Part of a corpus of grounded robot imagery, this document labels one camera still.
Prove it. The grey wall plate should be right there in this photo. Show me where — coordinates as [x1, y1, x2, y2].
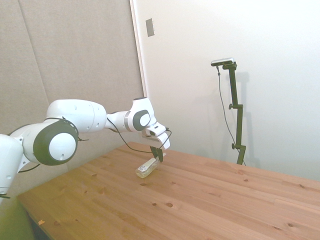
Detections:
[145, 17, 155, 38]

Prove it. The silver exterior camera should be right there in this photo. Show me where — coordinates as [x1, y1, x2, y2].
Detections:
[210, 57, 236, 67]

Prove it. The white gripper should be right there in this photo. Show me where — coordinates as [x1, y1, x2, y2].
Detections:
[139, 131, 171, 163]

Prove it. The clear sanitizer pump bottle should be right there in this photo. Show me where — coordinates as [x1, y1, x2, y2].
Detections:
[135, 156, 161, 179]

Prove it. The white door frame trim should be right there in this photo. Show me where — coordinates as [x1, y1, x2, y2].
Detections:
[129, 0, 149, 98]

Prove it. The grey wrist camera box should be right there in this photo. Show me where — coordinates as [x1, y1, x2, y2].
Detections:
[145, 124, 167, 138]

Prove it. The green blurry object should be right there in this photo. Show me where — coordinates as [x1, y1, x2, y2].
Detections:
[0, 199, 35, 240]

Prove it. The black camera stand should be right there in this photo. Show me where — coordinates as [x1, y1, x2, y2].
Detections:
[222, 62, 247, 165]

